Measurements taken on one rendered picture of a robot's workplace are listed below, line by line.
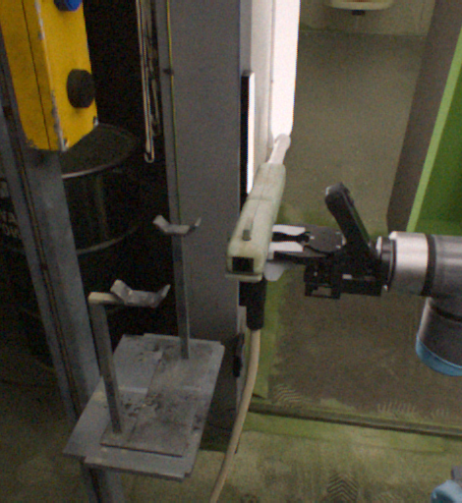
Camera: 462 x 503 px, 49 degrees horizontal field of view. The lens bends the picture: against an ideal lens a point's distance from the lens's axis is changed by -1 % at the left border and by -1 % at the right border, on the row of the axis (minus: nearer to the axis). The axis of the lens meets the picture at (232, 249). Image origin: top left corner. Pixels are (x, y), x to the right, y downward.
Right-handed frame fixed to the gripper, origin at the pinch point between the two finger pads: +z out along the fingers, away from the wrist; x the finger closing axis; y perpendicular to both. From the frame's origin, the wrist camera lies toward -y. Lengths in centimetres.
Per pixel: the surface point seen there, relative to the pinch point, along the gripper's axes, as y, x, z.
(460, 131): 20, 125, -59
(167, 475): 36.2, -16.5, 10.6
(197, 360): 34.9, 9.3, 11.7
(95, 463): 35.9, -16.5, 23.0
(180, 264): 11.9, 8.9, 13.8
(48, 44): -27.6, -6.3, 23.6
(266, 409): 110, 66, 2
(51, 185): -7.2, -2.0, 29.4
